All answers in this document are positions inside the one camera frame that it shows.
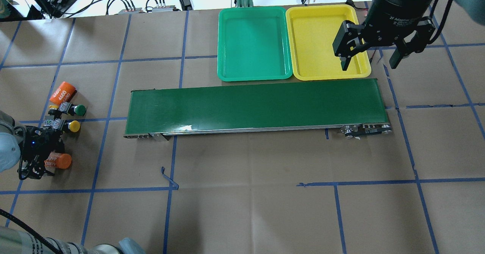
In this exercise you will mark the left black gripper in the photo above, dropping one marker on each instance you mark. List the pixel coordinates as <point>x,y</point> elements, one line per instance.
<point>42,138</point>

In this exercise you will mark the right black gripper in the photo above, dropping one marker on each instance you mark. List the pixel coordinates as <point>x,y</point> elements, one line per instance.
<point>402,11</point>

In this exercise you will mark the orange 4680 cylinder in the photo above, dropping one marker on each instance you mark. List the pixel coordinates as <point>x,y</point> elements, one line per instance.
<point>58,160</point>
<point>63,93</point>

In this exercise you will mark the yellow push button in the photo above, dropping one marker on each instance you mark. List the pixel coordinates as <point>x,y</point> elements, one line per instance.
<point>62,125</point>

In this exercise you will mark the green push button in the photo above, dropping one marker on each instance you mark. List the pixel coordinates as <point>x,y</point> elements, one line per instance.
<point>67,108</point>

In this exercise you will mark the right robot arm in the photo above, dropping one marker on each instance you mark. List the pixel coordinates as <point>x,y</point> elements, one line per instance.
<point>474,8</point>

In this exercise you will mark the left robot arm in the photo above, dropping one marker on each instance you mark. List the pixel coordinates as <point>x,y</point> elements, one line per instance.
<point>27,240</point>

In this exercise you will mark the yellow plastic tray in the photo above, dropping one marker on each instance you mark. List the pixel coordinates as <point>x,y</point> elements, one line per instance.
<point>312,30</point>

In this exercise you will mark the green conveyor belt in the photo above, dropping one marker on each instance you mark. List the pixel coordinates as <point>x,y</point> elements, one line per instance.
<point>354,106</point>

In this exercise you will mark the green plastic tray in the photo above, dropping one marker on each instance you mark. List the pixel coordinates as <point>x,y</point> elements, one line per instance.
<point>253,44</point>

